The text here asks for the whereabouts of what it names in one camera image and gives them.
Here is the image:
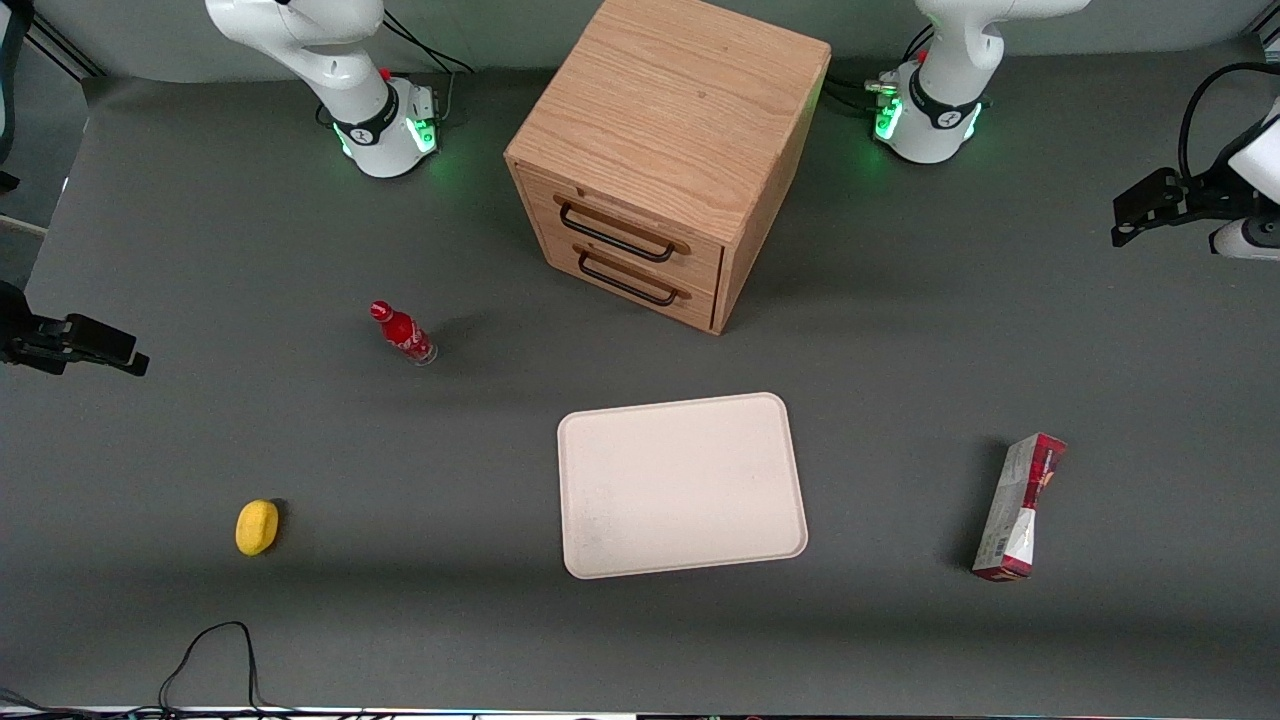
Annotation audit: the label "red cookie box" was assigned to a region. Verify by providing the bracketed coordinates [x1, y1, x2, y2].
[971, 431, 1069, 583]

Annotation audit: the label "cream plastic tray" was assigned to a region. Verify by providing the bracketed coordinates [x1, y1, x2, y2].
[556, 391, 810, 581]

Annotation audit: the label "yellow lemon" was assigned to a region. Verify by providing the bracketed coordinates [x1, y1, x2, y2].
[234, 498, 282, 558]

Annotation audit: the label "red cola bottle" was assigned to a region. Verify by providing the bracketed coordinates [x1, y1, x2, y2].
[369, 299, 440, 368]

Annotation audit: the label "wooden drawer cabinet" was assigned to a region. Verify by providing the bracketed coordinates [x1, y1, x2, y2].
[504, 0, 833, 337]

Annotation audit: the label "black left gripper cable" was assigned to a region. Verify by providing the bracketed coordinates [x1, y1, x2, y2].
[1177, 61, 1280, 183]

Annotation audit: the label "dark hanging cable bundle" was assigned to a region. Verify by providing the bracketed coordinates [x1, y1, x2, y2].
[0, 0, 37, 193]

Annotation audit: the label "black frame rail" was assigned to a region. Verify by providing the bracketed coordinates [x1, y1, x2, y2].
[22, 18, 108, 81]

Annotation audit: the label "black left arm base cables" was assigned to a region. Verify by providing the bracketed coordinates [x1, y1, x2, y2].
[828, 25, 936, 116]

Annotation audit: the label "black arm base cables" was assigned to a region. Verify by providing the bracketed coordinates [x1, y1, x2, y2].
[380, 8, 477, 126]
[828, 25, 936, 116]

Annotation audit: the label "black looped table cable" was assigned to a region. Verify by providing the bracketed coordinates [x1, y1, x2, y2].
[158, 620, 301, 717]

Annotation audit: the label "black right arm base cables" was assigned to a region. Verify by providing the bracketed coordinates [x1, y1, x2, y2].
[380, 8, 477, 126]

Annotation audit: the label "wooden drawer with black handle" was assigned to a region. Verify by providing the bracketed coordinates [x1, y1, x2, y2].
[518, 163, 727, 298]
[540, 226, 719, 332]

